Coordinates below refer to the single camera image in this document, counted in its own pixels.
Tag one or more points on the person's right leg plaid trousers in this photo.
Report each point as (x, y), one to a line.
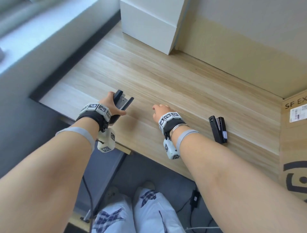
(153, 211)

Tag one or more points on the person's right forearm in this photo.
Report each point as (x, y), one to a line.
(230, 180)

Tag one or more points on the person's left hand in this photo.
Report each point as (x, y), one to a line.
(108, 102)

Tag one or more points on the person's right fingers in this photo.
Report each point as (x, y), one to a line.
(158, 106)

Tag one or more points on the person's right beige shoe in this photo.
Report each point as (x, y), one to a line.
(148, 185)

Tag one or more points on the white wrist camera block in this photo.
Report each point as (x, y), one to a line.
(106, 141)
(170, 148)

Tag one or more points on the brown cardboard box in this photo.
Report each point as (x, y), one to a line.
(293, 148)

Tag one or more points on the black right wrist marker band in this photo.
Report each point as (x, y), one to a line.
(169, 121)

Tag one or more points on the black left wrist marker band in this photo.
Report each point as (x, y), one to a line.
(94, 112)

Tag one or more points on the dark grey table leg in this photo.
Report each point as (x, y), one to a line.
(108, 175)

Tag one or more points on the person's beige shoe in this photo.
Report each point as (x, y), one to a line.
(148, 185)
(112, 192)

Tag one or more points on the person's right hand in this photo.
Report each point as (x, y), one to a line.
(162, 110)

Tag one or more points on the black power adapter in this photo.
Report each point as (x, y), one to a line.
(194, 198)

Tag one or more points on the person's left leg plaid trousers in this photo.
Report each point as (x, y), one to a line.
(112, 216)

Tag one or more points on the white right wrist camera block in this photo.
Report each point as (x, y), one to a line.
(170, 148)

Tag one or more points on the person's left forearm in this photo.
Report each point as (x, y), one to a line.
(48, 175)

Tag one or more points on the black wrist marker band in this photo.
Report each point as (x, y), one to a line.
(169, 121)
(94, 112)

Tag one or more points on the person's left thumb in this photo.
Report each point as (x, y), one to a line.
(119, 112)

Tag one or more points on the white box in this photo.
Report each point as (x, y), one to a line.
(148, 26)

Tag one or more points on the black stapler with white label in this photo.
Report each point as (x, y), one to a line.
(219, 130)

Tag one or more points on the person's leg plaid trousers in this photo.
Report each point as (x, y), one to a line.
(112, 216)
(153, 211)

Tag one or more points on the white left wrist camera block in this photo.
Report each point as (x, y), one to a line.
(106, 141)

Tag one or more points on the person's left beige shoe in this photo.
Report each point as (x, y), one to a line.
(112, 192)

